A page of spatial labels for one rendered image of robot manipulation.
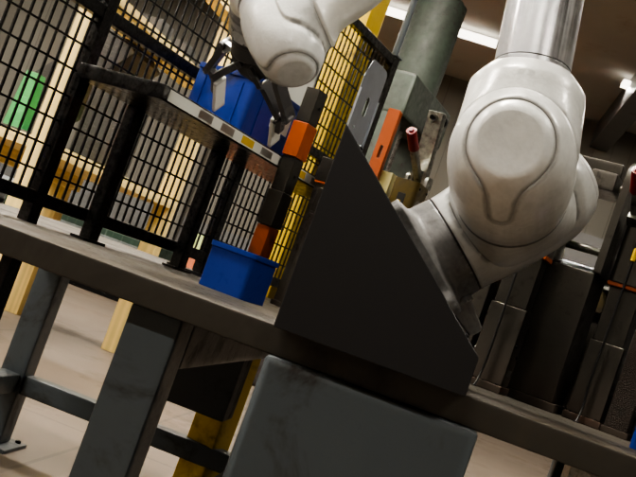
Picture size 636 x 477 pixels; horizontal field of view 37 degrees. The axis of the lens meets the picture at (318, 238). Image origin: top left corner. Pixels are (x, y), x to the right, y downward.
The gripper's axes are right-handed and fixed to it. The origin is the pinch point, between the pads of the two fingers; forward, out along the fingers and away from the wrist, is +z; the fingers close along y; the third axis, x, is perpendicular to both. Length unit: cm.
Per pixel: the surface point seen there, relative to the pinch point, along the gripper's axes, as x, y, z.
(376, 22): 107, -34, 54
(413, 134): 28.9, 21.4, 9.0
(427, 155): 34.4, 23.5, 17.6
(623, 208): 30, 65, -2
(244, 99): 18.6, -14.5, 16.1
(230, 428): 8, -1, 132
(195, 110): -0.6, -11.9, 4.8
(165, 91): -7.2, -13.8, -3.1
